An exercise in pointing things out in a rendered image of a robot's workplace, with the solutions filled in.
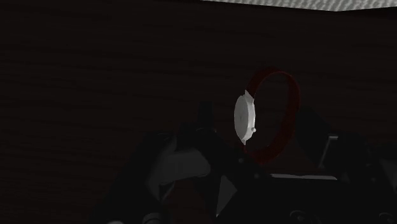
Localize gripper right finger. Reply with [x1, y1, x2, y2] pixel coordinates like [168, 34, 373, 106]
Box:
[296, 106, 397, 224]

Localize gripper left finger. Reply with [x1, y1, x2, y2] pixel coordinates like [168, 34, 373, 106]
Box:
[89, 101, 268, 224]

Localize white watch with red strap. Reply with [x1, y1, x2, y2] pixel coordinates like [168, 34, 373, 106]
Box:
[233, 66, 302, 167]

